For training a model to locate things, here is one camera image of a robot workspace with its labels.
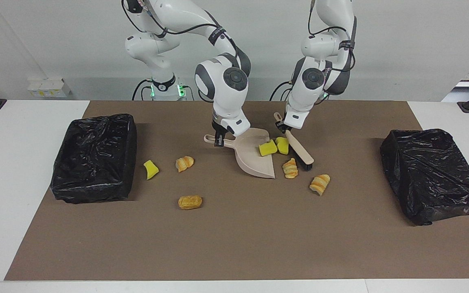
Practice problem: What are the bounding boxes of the black bag lined bin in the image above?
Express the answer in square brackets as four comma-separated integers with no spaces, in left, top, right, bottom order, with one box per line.
[380,129,469,226]
[50,114,138,204]

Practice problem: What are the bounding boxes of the black right base cable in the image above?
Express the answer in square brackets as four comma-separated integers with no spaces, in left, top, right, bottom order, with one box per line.
[132,79,153,101]

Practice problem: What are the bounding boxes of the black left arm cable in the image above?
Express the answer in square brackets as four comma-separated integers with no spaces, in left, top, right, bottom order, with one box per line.
[308,0,357,73]

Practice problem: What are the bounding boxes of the curved yellow sponge piece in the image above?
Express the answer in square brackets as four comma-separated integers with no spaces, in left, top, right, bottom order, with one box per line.
[143,160,160,180]

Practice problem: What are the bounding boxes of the black base cable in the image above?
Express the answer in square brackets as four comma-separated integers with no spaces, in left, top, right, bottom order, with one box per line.
[270,81,293,101]
[132,79,153,101]

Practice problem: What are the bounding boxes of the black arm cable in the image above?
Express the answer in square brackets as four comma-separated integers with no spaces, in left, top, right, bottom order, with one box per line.
[121,0,251,78]
[308,0,357,73]

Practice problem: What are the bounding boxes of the beige brush black bristles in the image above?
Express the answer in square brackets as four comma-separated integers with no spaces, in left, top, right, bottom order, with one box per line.
[274,112,315,171]

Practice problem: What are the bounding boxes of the striped golden croissant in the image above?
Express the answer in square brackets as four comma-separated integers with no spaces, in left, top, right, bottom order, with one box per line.
[282,158,299,179]

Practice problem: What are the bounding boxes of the pale flaky croissant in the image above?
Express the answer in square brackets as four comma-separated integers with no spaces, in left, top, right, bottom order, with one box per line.
[309,174,331,196]

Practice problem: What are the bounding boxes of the white box with labels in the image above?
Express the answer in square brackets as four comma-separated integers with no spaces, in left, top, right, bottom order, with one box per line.
[28,78,72,98]

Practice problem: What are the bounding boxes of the small golden croissant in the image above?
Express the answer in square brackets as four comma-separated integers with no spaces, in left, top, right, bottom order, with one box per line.
[175,156,195,173]

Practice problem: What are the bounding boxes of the oblong golden bread roll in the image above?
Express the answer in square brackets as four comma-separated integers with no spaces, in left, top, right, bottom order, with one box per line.
[178,195,203,210]

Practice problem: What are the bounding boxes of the black left base cable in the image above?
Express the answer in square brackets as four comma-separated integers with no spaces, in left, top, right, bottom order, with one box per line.
[270,81,293,101]

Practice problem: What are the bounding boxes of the green and yellow sponge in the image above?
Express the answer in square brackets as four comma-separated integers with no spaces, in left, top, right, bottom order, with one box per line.
[259,140,278,157]

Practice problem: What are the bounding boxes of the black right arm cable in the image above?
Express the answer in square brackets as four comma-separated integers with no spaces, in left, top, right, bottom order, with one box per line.
[121,0,251,78]

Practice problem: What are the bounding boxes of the beige plastic dustpan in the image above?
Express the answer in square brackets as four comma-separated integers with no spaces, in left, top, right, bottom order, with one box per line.
[204,128,276,179]

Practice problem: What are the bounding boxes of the brown table mat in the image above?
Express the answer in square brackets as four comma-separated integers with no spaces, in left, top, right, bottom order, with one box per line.
[4,101,469,281]

